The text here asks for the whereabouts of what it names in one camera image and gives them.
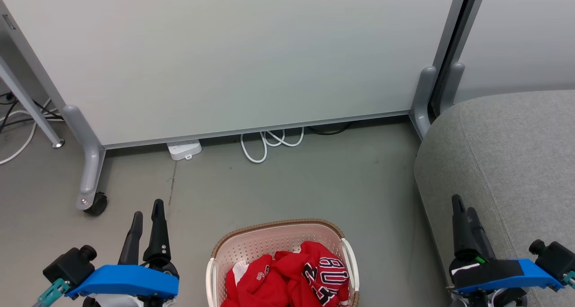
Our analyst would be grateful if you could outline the large white partition panel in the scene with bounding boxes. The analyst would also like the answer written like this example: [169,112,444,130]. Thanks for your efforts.
[0,0,470,150]

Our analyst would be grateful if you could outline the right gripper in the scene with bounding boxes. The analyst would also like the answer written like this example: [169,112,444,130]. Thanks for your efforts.
[449,195,528,307]

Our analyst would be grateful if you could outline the grey metal table leg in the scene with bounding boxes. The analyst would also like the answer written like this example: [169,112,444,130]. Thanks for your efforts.
[0,55,66,149]

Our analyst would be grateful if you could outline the black cable bundle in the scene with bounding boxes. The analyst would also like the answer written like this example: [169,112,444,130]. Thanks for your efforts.
[0,91,63,132]

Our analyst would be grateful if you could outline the blue left camera mount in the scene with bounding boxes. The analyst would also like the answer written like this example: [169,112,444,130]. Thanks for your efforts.
[65,264,179,298]

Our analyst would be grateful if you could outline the grey fabric sofa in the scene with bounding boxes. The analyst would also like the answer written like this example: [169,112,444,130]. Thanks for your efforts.
[413,90,575,307]

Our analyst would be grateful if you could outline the red jersey with black numbers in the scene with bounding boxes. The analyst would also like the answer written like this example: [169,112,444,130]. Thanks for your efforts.
[270,241,351,307]

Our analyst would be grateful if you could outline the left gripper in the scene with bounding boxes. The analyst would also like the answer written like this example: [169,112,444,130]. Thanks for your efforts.
[83,199,180,307]

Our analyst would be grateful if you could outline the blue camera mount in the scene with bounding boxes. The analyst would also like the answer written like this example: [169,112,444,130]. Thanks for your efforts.
[454,258,566,295]
[65,264,179,298]

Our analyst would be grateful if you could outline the black caster wheel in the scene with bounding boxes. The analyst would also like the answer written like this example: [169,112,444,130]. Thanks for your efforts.
[84,191,108,216]

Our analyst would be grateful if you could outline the red shorts with white stripe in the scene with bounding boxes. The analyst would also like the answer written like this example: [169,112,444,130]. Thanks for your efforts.
[221,253,281,307]

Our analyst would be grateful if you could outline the blue right camera mount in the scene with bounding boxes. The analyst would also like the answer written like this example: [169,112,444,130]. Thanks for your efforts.
[454,258,566,295]

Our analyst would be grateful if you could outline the white power strip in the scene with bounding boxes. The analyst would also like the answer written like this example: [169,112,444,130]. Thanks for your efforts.
[166,139,203,161]

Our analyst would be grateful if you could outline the white coiled cable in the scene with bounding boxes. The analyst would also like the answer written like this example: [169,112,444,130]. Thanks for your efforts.
[240,127,305,164]

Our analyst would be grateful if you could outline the short grey partition foot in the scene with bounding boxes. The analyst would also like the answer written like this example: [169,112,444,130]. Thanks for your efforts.
[410,66,437,140]

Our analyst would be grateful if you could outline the long white floor cable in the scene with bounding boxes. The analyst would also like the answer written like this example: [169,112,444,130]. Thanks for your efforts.
[0,98,52,166]

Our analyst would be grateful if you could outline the grey partition leg with caster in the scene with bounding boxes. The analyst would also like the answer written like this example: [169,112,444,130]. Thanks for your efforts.
[62,105,106,210]

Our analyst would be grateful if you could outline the white perforated laundry basket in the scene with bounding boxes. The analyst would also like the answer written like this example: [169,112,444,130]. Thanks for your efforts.
[206,218,360,307]

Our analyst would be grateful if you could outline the teal left camera connector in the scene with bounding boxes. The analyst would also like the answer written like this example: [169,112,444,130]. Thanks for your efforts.
[34,278,70,307]

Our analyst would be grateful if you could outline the black floor cable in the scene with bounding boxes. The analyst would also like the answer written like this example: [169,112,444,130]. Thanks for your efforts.
[308,122,353,136]

